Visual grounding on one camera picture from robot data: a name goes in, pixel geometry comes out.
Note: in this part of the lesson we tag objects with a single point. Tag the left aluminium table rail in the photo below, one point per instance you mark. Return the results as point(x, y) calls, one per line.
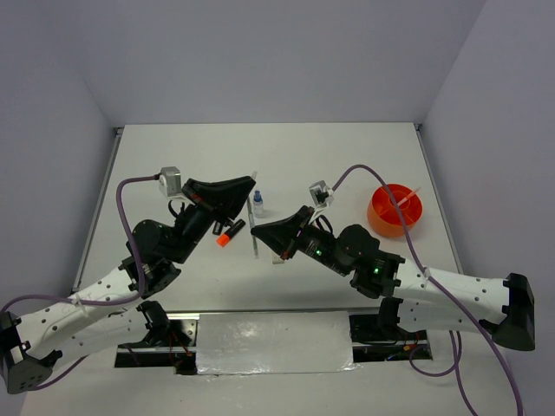
point(118, 132)

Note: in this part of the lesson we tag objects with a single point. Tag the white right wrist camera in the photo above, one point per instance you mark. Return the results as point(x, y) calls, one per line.
point(322, 197)

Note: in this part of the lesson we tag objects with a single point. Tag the orange round organizer container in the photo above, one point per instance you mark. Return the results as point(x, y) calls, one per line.
point(384, 215)

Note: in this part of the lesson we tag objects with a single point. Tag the aluminium table rail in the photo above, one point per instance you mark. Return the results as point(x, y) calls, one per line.
point(418, 131)
point(118, 132)

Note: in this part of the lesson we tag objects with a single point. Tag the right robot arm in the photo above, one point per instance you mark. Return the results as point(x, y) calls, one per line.
point(412, 299)

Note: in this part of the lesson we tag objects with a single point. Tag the silver foil covered panel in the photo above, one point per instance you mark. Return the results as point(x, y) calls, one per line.
point(274, 343)

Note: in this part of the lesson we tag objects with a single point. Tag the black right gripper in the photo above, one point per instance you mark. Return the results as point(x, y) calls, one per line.
point(281, 237)

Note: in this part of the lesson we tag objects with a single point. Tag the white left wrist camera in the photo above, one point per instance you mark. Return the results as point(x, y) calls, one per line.
point(170, 182)

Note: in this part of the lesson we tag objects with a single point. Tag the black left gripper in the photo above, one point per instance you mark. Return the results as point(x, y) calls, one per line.
point(218, 200)

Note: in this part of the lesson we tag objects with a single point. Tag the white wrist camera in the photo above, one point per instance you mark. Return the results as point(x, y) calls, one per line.
point(170, 182)
point(322, 197)

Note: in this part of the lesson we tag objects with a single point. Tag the orange pen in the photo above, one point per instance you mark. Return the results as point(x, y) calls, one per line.
point(407, 198)

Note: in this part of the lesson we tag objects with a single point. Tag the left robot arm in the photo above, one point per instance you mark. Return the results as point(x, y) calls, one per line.
point(119, 307)

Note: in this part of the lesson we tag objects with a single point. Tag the right aluminium table rail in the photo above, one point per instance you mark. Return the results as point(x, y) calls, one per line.
point(418, 131)

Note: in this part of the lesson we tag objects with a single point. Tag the small blue cap bottle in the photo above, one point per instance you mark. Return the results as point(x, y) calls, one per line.
point(258, 204)

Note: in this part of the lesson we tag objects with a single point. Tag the orange black highlighter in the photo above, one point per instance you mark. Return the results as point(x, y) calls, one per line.
point(231, 233)

